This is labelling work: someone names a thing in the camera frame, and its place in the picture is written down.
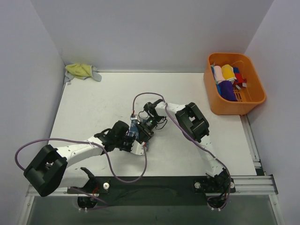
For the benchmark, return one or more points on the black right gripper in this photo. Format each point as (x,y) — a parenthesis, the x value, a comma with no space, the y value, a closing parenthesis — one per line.
(145,131)

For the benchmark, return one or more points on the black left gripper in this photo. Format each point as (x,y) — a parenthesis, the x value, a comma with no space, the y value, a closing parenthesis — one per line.
(128,144)

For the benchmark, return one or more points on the blue white patterned towel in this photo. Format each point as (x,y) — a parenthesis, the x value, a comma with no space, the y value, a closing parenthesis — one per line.
(133,131)

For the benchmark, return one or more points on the yellow green towel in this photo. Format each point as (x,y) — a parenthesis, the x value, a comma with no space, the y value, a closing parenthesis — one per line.
(79,71)

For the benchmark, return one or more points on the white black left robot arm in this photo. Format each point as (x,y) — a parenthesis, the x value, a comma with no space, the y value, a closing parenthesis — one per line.
(49,168)

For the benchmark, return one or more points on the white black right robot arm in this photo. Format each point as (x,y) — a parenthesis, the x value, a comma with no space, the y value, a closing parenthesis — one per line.
(194,126)

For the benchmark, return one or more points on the grey towel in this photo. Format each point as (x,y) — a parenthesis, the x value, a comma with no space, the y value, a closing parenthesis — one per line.
(95,74)

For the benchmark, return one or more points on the blue rolled towel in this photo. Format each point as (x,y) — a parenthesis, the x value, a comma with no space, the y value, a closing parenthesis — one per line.
(218,89)

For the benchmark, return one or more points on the pink rolled towel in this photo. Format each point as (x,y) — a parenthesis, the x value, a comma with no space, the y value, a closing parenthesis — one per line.
(218,74)

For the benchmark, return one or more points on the purple rolled towel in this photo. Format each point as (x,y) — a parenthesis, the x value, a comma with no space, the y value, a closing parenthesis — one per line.
(227,92)

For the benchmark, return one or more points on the yellow rolled towel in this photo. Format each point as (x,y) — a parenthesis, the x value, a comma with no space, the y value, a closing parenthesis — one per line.
(227,72)

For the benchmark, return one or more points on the red rolled towel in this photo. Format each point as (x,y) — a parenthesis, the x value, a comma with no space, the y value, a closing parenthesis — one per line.
(240,81)

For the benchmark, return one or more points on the orange plastic basket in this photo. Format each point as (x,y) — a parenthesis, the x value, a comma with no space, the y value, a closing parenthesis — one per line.
(247,98)

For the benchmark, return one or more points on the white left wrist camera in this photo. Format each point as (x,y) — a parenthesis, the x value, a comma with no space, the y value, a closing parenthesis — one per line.
(138,148)

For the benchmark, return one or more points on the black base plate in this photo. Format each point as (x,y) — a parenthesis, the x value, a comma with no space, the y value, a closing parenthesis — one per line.
(155,191)

